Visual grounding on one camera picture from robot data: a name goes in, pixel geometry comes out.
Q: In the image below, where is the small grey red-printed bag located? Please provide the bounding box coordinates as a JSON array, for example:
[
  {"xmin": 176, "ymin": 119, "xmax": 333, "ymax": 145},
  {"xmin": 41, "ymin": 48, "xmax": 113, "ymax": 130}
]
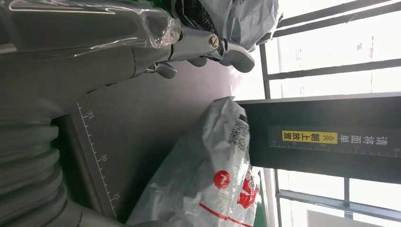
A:
[{"xmin": 200, "ymin": 0, "xmax": 280, "ymax": 52}]

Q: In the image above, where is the black scale platform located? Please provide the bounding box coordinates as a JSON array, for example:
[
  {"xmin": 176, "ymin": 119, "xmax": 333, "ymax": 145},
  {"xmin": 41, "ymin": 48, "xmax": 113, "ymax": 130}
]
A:
[{"xmin": 52, "ymin": 61, "xmax": 234, "ymax": 225}]

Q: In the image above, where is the large grey courier bag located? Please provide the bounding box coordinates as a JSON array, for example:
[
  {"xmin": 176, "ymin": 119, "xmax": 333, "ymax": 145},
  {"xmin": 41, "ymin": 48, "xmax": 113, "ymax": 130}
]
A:
[{"xmin": 125, "ymin": 96, "xmax": 261, "ymax": 227}]

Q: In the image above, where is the black scale column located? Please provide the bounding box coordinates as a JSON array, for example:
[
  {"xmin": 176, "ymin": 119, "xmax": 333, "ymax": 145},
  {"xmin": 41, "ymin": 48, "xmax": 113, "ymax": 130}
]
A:
[{"xmin": 236, "ymin": 92, "xmax": 401, "ymax": 185}]

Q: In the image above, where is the dark window frame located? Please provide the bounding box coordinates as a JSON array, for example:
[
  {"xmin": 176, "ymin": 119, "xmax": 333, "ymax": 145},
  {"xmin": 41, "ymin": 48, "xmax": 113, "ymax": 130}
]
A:
[{"xmin": 258, "ymin": 0, "xmax": 401, "ymax": 227}]

